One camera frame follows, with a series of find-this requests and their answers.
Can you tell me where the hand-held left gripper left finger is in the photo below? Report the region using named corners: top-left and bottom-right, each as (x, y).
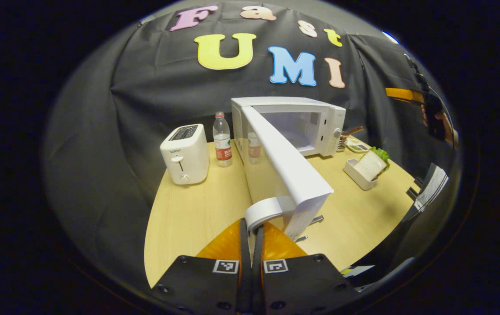
top-left (151, 218), bottom-right (250, 315)

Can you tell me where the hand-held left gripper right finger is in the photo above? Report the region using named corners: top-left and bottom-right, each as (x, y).
top-left (254, 221), bottom-right (360, 315)

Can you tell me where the lettuce sandwich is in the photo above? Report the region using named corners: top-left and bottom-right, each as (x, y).
top-left (354, 147), bottom-right (391, 182)

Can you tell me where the white microwave oven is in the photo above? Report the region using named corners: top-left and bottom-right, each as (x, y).
top-left (231, 96), bottom-right (346, 244)

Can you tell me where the black stand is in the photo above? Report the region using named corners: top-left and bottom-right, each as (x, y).
top-left (404, 53), bottom-right (430, 95)

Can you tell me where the white divided grain dish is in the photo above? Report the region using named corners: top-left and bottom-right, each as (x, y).
top-left (347, 139), bottom-right (371, 154)

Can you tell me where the black and white panel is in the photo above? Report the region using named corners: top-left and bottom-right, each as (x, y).
top-left (406, 163), bottom-right (450, 216)

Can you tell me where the white rectangular tray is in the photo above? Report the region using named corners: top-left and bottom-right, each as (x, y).
top-left (344, 158), bottom-right (386, 191)

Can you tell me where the white toaster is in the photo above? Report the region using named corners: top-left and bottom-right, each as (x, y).
top-left (160, 124), bottom-right (210, 186)

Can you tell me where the red label water bottle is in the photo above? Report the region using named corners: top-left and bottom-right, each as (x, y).
top-left (213, 112), bottom-right (233, 168)

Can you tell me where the black backdrop cloth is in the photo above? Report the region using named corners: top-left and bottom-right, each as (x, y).
top-left (42, 0), bottom-right (462, 283)

